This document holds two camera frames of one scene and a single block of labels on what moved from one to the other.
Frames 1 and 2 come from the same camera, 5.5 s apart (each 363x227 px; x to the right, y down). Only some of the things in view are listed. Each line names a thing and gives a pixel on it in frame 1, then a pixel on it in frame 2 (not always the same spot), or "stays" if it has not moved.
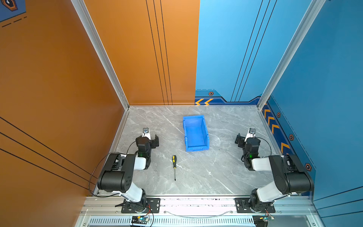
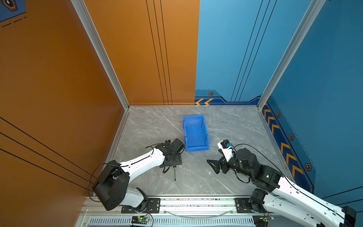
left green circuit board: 140,220 stays
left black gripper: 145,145 → 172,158
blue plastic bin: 196,133 stays
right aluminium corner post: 298,37 stays
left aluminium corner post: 88,25 stays
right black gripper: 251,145 → 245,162
